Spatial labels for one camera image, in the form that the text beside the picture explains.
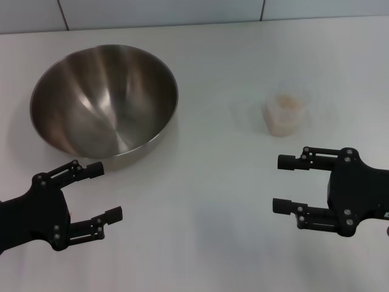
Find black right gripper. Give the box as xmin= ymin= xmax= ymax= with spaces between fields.
xmin=272 ymin=146 xmax=389 ymax=238

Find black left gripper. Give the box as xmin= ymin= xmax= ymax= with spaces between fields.
xmin=0 ymin=159 xmax=123 ymax=252

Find clear plastic measuring cup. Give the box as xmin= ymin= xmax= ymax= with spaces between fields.
xmin=261 ymin=78 xmax=315 ymax=138

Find white rice grains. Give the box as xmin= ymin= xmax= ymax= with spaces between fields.
xmin=264 ymin=92 xmax=306 ymax=137

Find stainless steel mixing bowl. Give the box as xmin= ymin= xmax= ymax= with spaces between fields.
xmin=29 ymin=44 xmax=179 ymax=171

